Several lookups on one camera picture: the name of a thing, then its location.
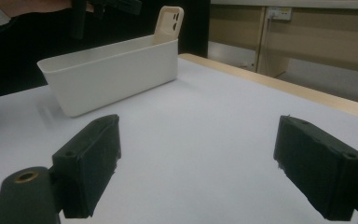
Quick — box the white table mat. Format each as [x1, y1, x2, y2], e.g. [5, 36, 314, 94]
[0, 57, 358, 224]

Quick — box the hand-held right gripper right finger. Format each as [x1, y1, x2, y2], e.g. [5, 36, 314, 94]
[272, 115, 358, 222]

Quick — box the white plastic storage box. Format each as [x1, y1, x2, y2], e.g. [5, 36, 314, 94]
[36, 34, 180, 119]

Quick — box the white wall socket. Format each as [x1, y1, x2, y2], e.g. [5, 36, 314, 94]
[267, 6, 294, 21]

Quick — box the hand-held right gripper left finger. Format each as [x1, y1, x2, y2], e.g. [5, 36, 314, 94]
[51, 113, 122, 219]

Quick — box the wooden table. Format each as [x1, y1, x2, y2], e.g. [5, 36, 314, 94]
[178, 52, 358, 122]

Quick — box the beige phone case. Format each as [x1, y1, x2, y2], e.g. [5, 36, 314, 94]
[151, 5, 186, 47]

